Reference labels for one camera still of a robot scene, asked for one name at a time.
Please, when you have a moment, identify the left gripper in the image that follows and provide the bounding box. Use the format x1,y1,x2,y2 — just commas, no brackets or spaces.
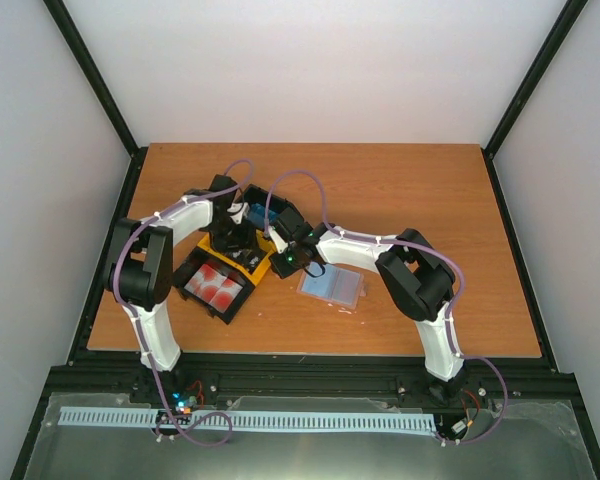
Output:
205,216,257,253

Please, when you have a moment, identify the three-compartment card bin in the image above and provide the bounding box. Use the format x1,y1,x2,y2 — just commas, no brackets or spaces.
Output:
173,184,296,324

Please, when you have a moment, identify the pink leather card holder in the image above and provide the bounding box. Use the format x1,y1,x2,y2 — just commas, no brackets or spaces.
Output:
297,264,364,308

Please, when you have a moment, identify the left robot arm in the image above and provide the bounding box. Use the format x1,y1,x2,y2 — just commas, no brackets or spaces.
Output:
103,175,257,403

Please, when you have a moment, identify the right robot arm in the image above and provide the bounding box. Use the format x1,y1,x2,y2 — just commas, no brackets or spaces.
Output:
264,208,464,383

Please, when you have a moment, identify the red and white card stack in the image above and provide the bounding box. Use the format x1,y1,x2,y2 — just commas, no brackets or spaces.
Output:
184,263,243,313

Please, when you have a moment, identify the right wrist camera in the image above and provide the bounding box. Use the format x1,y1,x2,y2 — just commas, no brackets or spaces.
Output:
267,226,289,254

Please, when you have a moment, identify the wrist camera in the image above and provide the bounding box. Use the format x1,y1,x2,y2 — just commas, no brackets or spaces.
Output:
267,226,289,254
227,202,249,225

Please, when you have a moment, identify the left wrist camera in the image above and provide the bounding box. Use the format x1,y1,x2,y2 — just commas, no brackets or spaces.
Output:
227,202,249,225

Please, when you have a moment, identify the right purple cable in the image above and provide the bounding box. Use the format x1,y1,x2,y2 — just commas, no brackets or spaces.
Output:
262,169,469,361

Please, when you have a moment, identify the black aluminium rail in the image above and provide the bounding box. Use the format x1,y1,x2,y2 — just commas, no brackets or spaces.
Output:
39,352,584,413

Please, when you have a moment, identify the light blue cable duct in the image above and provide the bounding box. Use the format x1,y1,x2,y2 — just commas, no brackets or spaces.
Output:
57,406,436,436

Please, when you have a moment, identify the left black frame post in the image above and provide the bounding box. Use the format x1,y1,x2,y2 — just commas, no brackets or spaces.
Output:
43,0,146,163

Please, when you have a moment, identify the black frame post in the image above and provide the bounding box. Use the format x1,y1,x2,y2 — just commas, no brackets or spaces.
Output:
482,0,588,161
43,0,146,163

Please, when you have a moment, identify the right black frame post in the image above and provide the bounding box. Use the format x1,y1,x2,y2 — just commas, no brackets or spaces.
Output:
482,0,588,161

